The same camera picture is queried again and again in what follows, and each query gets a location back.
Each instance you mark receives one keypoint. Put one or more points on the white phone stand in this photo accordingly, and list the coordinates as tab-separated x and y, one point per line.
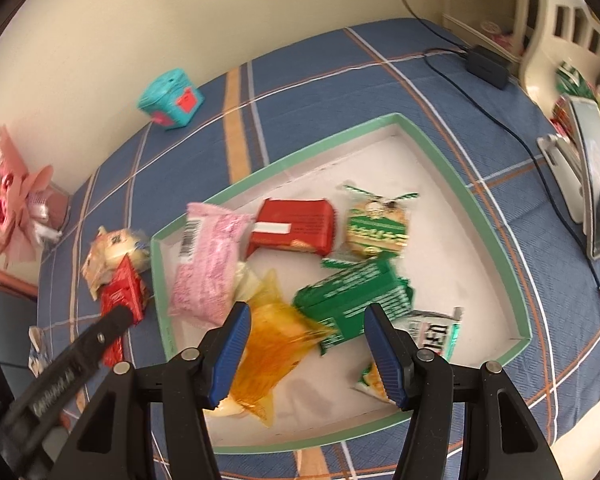
562	170

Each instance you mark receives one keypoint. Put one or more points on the red packet with white stripe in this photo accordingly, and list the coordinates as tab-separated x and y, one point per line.
300	217

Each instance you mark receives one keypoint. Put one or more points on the yellow cake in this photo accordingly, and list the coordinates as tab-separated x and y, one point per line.
272	355

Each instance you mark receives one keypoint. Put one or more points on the teal printed box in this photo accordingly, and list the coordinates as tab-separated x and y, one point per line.
167	95

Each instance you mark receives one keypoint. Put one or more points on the red patterned wafer packet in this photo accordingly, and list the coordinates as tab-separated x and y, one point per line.
122	295

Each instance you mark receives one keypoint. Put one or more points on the smartphone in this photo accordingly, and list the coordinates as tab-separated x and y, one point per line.
597	180

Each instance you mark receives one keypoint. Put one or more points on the small round candy packet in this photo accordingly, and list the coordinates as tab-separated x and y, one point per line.
377	225

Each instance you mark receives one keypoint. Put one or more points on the pink snack packet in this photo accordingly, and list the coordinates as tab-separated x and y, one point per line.
207	265

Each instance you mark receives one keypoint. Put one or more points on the bun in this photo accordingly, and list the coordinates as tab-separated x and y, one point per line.
117	247

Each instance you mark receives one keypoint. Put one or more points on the pile of colourful packets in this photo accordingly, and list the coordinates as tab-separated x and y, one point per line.
575	82

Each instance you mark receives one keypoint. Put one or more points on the white nut snack packet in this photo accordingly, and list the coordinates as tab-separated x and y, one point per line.
245	280

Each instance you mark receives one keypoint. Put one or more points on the glass vase with ribbon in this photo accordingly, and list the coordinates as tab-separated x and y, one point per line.
55	205

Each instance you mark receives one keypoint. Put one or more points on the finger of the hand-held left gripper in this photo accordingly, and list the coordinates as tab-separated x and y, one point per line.
105	337

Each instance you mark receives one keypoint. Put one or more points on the pink paper flower bouquet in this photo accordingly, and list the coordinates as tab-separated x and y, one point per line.
10	210

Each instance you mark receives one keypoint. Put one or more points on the green rimmed white box tray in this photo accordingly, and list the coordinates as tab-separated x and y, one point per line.
430	185

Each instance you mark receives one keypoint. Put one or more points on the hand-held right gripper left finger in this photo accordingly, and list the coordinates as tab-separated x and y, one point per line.
232	355

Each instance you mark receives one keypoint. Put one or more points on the blue plaid cloth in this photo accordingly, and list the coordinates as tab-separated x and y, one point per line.
330	75

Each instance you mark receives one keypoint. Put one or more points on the white green snack packet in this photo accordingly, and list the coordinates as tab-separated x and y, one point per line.
432	335

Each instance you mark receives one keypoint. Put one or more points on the blue white striped packet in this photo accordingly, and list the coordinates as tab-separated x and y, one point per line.
39	355

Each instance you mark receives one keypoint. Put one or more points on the black power adapter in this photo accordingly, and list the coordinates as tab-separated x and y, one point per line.
487	65

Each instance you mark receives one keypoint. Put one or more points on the reddish brown wooden board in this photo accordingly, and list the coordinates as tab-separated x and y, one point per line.
5	280

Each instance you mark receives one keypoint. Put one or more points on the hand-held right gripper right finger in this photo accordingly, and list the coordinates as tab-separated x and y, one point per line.
387	360

